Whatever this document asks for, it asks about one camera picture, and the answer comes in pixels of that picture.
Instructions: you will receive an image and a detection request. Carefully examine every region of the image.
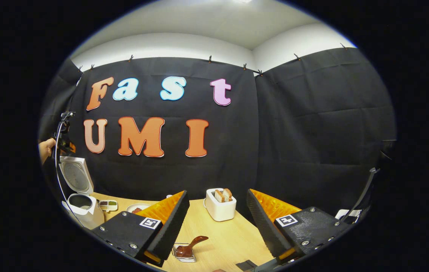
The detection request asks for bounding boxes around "row of cloth clips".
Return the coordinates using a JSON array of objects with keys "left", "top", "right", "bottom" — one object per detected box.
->
[{"left": 79, "top": 43, "right": 347, "bottom": 76}]

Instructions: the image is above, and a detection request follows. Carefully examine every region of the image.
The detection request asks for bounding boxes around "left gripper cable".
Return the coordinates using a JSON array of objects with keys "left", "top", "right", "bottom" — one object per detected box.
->
[{"left": 54, "top": 119, "right": 86, "bottom": 228}]

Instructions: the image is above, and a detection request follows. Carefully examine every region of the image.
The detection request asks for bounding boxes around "brown wooden spoon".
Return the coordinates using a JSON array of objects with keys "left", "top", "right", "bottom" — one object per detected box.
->
[{"left": 176, "top": 236, "right": 209, "bottom": 258}]

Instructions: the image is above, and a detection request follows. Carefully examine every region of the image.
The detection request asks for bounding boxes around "white box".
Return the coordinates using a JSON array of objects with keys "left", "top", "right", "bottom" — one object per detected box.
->
[{"left": 335, "top": 209, "right": 362, "bottom": 224}]

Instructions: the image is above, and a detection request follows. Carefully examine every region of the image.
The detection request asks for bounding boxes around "white rice cooker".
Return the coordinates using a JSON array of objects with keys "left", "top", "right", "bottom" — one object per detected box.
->
[{"left": 59, "top": 156, "right": 105, "bottom": 230}]

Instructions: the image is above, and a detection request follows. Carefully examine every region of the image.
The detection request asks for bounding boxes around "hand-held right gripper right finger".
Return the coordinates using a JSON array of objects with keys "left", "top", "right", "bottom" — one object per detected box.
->
[{"left": 247, "top": 188, "right": 351, "bottom": 265}]

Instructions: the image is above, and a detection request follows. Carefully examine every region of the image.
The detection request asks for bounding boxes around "small white seasoning dish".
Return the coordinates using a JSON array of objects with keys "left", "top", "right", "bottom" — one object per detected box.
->
[{"left": 99, "top": 199, "right": 119, "bottom": 212}]

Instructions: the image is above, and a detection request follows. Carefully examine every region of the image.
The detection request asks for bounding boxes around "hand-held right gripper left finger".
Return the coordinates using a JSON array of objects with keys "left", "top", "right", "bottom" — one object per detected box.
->
[{"left": 92, "top": 190, "right": 190, "bottom": 267}]

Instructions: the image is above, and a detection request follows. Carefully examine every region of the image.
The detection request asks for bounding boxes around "metal wire chopstick holder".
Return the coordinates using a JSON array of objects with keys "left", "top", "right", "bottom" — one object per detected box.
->
[{"left": 172, "top": 243, "right": 198, "bottom": 263}]

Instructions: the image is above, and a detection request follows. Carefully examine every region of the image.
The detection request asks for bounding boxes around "black metal stand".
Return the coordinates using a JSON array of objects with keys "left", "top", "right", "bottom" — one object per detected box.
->
[{"left": 341, "top": 167, "right": 381, "bottom": 223}]

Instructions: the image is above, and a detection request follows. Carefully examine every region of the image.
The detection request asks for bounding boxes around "white toaster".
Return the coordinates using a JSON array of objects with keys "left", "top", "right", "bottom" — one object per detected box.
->
[{"left": 204, "top": 188, "right": 237, "bottom": 222}]

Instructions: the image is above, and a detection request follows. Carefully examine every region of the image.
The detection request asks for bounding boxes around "white round plate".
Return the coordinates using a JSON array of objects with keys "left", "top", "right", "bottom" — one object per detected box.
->
[{"left": 126, "top": 203, "right": 151, "bottom": 214}]

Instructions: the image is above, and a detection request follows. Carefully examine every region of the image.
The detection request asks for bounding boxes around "black backdrop cloth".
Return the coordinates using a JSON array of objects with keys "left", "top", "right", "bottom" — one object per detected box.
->
[{"left": 39, "top": 47, "right": 396, "bottom": 219}]

